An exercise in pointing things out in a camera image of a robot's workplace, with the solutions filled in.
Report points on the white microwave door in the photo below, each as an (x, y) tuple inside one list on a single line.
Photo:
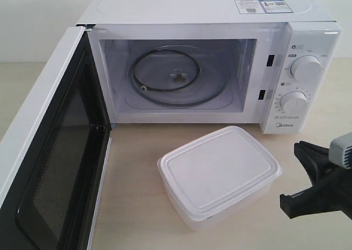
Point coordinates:
[(54, 153)]

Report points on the glass turntable plate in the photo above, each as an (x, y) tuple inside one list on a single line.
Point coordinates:
[(178, 76)]

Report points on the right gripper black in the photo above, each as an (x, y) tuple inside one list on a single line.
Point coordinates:
[(331, 184)]

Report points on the lower white timer knob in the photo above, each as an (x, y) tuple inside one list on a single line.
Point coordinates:
[(294, 103)]

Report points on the warning label sticker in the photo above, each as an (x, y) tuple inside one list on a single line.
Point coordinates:
[(262, 6)]

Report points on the white microwave oven body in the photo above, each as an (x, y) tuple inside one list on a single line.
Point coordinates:
[(259, 50)]

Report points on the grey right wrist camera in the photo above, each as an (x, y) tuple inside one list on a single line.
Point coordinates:
[(340, 151)]

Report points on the upper white power knob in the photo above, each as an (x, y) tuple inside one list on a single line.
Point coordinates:
[(305, 68)]

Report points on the white plastic lidded container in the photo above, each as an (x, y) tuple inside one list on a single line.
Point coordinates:
[(210, 178)]

